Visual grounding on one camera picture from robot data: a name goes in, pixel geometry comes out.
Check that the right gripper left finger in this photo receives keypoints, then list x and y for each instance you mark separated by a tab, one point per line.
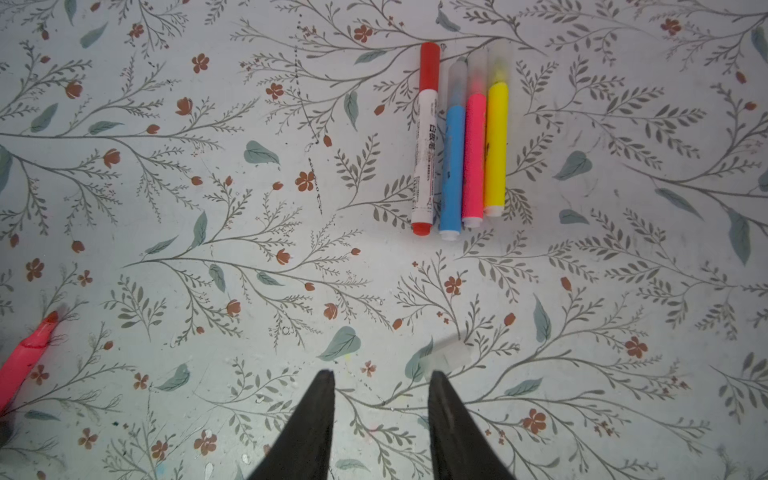
303	449

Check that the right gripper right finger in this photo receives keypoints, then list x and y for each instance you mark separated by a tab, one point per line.
458	447

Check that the pink highlighter pen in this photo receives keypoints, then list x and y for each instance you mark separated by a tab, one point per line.
25	356
475	126

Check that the white marker pen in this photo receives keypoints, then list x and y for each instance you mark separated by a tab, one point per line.
422	215

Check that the blue highlighter pen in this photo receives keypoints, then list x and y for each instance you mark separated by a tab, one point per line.
452	177

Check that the yellow highlighter pen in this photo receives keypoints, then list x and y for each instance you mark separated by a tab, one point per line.
496	129

